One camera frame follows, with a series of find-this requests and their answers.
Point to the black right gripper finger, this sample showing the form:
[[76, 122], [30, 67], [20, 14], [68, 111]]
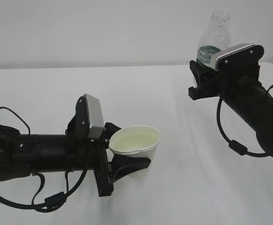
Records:
[[201, 73]]

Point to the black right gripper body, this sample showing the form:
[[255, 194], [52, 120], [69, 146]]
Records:
[[236, 86]]

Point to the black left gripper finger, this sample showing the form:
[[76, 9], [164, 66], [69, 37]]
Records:
[[122, 166], [110, 129]]

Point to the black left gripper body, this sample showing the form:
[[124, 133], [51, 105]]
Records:
[[89, 154]]

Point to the white paper cup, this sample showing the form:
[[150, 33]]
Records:
[[135, 142]]

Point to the clear green-label water bottle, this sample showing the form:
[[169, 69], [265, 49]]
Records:
[[215, 39]]

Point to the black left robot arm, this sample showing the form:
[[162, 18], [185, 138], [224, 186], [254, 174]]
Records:
[[22, 155]]

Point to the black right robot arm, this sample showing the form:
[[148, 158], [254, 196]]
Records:
[[259, 116]]

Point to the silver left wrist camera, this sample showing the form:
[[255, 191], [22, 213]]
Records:
[[89, 118]]

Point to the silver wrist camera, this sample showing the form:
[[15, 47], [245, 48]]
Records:
[[236, 57], [89, 118]]

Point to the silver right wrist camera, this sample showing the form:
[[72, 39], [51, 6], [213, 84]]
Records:
[[236, 57]]

